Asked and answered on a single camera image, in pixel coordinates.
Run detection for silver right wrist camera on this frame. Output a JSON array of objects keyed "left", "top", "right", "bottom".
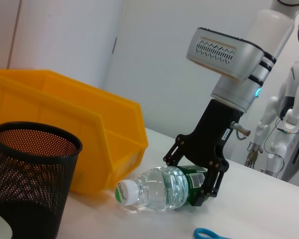
[{"left": 185, "top": 27, "right": 265, "bottom": 82}]

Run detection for blue scissors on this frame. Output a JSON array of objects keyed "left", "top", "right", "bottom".
[{"left": 193, "top": 227, "right": 234, "bottom": 239}]

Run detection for right wrist cable with plug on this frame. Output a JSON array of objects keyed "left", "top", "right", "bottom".
[{"left": 230, "top": 121, "right": 252, "bottom": 140}]

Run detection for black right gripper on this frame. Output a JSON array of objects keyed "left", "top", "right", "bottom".
[{"left": 162, "top": 99, "right": 244, "bottom": 208}]

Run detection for black mesh pen holder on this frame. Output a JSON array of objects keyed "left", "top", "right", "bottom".
[{"left": 0, "top": 121, "right": 83, "bottom": 239}]

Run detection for white humanoid robot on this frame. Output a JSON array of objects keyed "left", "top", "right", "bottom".
[{"left": 244, "top": 12, "right": 299, "bottom": 182}]

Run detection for yellow plastic bin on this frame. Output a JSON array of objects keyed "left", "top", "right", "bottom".
[{"left": 0, "top": 69, "right": 150, "bottom": 195}]

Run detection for clear water bottle green label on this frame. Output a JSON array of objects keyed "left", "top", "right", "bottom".
[{"left": 114, "top": 165, "right": 207, "bottom": 212}]

